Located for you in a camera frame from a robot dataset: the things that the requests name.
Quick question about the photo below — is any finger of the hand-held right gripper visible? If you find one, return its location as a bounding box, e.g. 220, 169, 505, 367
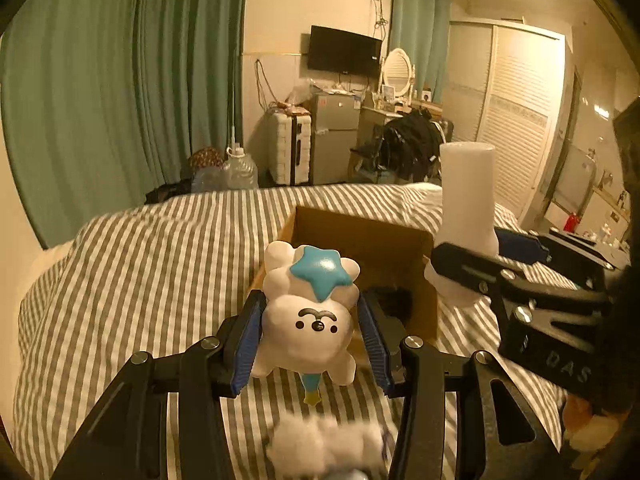
494, 229, 617, 272
431, 242, 527, 298

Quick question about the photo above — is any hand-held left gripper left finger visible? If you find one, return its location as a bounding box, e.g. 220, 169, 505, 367
50, 290, 271, 480

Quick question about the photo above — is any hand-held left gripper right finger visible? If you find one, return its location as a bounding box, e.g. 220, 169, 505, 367
357, 290, 568, 480

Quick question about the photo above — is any white bear figure blue star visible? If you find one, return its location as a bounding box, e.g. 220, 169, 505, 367
250, 241, 362, 407

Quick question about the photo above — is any white plastic cup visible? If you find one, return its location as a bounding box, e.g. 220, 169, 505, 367
424, 142, 502, 309

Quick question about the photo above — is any cardboard box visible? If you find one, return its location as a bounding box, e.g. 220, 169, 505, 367
247, 205, 442, 361

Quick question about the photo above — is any person's right hand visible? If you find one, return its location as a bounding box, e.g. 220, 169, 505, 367
560, 394, 626, 453

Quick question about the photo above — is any white side desk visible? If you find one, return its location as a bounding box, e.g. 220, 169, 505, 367
542, 184, 632, 257

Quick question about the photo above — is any white fluffy toy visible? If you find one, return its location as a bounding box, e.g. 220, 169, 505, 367
266, 412, 392, 477

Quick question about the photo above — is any striped grey white duvet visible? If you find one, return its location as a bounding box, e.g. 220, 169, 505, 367
12, 182, 573, 480

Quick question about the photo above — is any white sliding door wardrobe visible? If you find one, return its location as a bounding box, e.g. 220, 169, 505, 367
440, 20, 567, 227

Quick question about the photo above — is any black clothes pile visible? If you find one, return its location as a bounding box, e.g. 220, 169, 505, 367
350, 108, 454, 182

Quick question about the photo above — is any dressing table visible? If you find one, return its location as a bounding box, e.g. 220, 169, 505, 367
359, 99, 445, 148

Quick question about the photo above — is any clear water jug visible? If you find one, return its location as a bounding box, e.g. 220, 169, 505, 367
222, 144, 260, 190

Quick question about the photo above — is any silver mini fridge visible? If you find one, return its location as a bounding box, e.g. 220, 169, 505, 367
310, 93, 362, 185

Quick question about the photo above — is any floral patterned bag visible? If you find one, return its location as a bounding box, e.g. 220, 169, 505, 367
188, 147, 225, 171

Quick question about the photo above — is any white oval vanity mirror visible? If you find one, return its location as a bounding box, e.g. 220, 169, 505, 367
381, 48, 417, 102

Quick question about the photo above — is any white suitcase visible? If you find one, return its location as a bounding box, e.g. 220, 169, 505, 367
264, 109, 314, 186

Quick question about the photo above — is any clear plastic bag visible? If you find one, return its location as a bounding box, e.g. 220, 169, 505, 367
286, 80, 314, 109

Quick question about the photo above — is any teal window curtain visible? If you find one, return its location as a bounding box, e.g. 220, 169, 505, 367
388, 0, 452, 106

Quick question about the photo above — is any green curtain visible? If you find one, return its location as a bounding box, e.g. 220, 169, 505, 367
0, 0, 250, 251

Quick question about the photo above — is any black wall television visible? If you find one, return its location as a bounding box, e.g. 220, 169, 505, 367
306, 25, 382, 77

